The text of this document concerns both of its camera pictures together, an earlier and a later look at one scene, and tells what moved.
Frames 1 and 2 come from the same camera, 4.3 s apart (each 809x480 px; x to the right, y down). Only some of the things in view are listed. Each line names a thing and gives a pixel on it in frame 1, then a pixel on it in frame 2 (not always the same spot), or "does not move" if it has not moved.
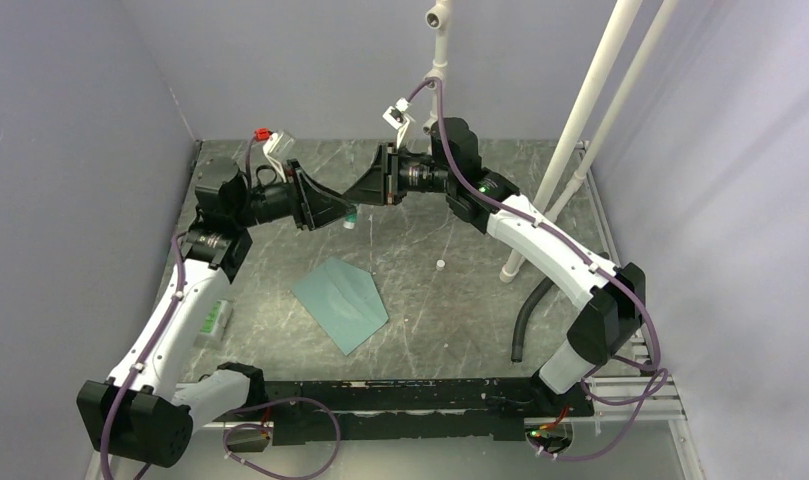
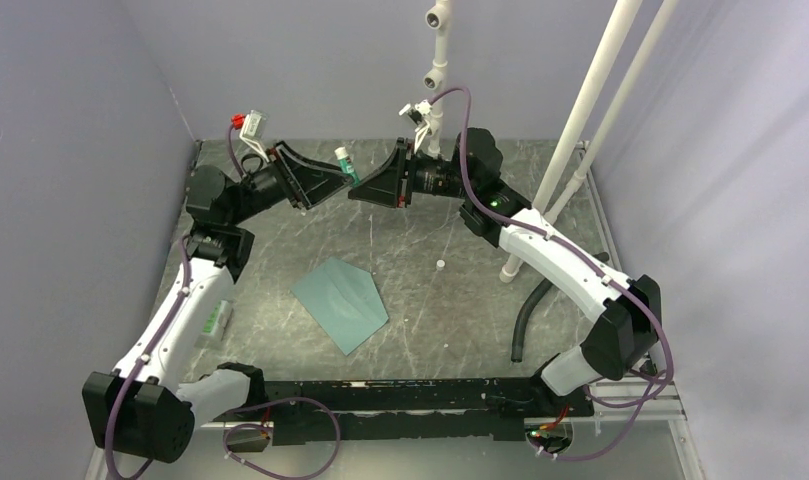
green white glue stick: [351, 218] to [346, 165]
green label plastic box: [211, 332] does not move
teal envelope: [344, 300] does not move
